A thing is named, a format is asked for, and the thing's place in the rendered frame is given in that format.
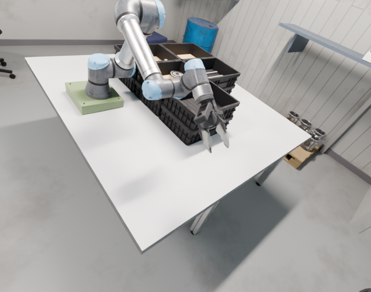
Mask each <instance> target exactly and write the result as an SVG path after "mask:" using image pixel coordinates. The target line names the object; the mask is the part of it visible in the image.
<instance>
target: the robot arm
mask: <svg viewBox="0 0 371 292"><path fill-rule="evenodd" d="M114 19H115V23H116V25H117V27H118V29H119V31H120V32H122V33H123V35H124V37H125V42H124V44H123V46H122V49H121V51H120V52H118V53H117V54H116V55H115V57H114V58H109V56H107V55H106V54H101V53H96V54H92V55H90V56H89V58H88V82H87V84H86V86H85V94H86V95H87V96H88V97H90V98H93V99H96V100H105V99H108V98H109V97H110V96H111V89H110V86H109V79H110V78H128V77H131V76H133V75H134V73H135V69H136V65H135V62H136V64H137V66H138V68H139V71H140V73H141V75H142V77H143V79H144V82H143V84H142V90H143V95H144V97H145V98H146V99H147V100H159V99H162V98H171V97H173V98H176V99H181V98H183V97H185V96H186V95H187V94H189V93H190V92H192V93H193V97H194V99H195V101H196V104H197V105H201V106H200V108H199V110H198V112H197V114H196V116H195V118H194V122H195V123H196V124H197V125H199V135H200V137H201V139H202V141H203V143H204V145H205V147H206V149H207V150H208V151H209V153H212V148H211V146H210V144H211V143H212V138H211V136H210V132H209V129H212V128H214V127H216V131H217V133H218V134H219V135H220V136H221V139H222V140H223V142H224V145H225V146H226V147H227V148H229V146H230V142H229V137H230V134H229V132H227V131H226V130H225V123H226V121H225V117H224V114H223V111H219V110H218V109H217V106H216V103H215V100H214V97H213V92H212V88H211V86H210V83H209V80H208V76H207V74H206V71H205V67H204V66H203V62H202V60H201V59H192V60H189V61H187V62H186V63H185V65H184V68H185V73H184V74H183V75H182V76H181V77H179V78H172V79H164V78H163V76H162V74H161V71H160V69H159V67H158V65H157V62H156V61H155V59H154V56H153V54H152V52H151V50H150V47H149V45H148V43H147V41H146V37H147V36H150V35H152V33H153V32H154V30H155V29H156V28H157V29H160V28H162V27H163V25H164V23H165V10H164V7H163V4H162V3H161V1H159V0H118V1H117V3H116V5H115V8H114ZM134 60H135V62H134ZM222 114H223V117H222ZM223 118H224V120H223Z"/></svg>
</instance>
